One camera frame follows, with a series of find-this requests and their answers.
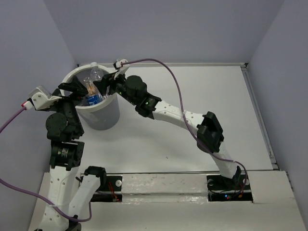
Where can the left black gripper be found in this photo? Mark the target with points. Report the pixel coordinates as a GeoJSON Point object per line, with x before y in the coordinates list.
{"type": "Point", "coordinates": [75, 84]}

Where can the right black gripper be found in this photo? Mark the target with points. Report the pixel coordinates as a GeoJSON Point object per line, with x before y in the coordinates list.
{"type": "Point", "coordinates": [108, 80]}

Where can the clear ribbed bottle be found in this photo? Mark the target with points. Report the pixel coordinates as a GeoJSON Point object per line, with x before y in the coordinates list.
{"type": "Point", "coordinates": [92, 89]}
{"type": "Point", "coordinates": [96, 73]}

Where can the blue label water bottle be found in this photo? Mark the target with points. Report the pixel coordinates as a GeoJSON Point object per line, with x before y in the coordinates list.
{"type": "Point", "coordinates": [90, 100]}

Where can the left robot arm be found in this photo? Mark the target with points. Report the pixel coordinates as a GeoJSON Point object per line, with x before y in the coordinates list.
{"type": "Point", "coordinates": [65, 210]}

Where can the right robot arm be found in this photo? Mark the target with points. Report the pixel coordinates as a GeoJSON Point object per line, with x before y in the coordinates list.
{"type": "Point", "coordinates": [205, 129]}

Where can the white round bin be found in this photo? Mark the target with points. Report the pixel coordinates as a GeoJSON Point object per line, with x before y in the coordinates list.
{"type": "Point", "coordinates": [103, 115]}

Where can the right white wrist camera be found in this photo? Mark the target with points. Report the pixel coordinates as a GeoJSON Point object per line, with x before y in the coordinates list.
{"type": "Point", "coordinates": [121, 67]}

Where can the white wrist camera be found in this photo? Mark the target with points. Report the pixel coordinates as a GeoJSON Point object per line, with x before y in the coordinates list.
{"type": "Point", "coordinates": [40, 99]}
{"type": "Point", "coordinates": [121, 67]}

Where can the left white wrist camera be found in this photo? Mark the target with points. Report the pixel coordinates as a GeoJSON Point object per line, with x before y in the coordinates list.
{"type": "Point", "coordinates": [40, 99]}

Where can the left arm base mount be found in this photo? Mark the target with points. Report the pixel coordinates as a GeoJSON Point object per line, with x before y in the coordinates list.
{"type": "Point", "coordinates": [110, 187]}

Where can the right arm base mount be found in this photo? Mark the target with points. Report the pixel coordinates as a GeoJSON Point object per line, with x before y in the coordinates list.
{"type": "Point", "coordinates": [221, 189]}

